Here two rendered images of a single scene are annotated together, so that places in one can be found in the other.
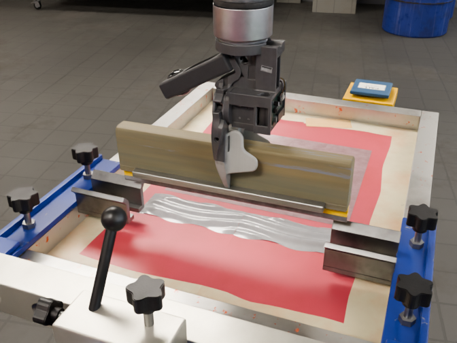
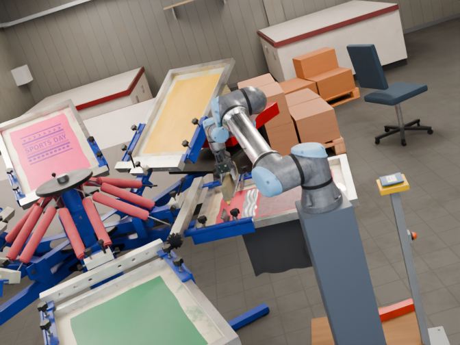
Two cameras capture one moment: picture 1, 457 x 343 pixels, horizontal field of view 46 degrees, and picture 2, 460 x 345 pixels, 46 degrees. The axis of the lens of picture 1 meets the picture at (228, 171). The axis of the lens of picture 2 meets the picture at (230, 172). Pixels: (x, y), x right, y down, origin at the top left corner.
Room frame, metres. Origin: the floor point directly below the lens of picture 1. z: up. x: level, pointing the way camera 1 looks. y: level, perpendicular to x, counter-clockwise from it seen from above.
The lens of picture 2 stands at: (0.33, -2.56, 2.04)
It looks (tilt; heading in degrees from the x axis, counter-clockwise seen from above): 19 degrees down; 82
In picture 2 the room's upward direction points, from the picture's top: 18 degrees counter-clockwise
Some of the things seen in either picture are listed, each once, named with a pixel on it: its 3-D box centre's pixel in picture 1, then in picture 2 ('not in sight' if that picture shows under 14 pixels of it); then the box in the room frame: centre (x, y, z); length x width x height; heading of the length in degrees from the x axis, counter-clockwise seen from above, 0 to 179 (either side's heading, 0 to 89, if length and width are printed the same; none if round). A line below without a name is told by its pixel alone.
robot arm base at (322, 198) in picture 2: not in sight; (319, 191); (0.87, -0.83, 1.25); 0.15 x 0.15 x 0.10
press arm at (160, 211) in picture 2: not in sight; (169, 211); (0.35, 0.13, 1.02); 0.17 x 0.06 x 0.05; 159
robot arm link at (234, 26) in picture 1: (243, 21); (218, 144); (0.68, -0.02, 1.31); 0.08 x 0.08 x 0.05
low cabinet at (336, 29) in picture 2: not in sight; (324, 46); (3.88, 6.36, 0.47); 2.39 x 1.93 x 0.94; 79
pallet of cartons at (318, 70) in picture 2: not in sight; (307, 83); (2.82, 4.67, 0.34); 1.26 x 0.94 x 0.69; 171
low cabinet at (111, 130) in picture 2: not in sight; (106, 169); (-0.12, 3.54, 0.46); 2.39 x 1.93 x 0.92; 169
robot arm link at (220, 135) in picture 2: not in sight; (221, 132); (0.70, -0.12, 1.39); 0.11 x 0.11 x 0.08; 4
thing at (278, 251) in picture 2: not in sight; (295, 244); (0.86, -0.26, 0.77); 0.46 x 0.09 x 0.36; 159
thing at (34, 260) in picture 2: not in sight; (87, 234); (-0.11, 0.31, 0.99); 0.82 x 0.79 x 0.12; 159
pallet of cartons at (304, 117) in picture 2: not in sight; (287, 114); (2.02, 3.29, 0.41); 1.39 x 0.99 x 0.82; 75
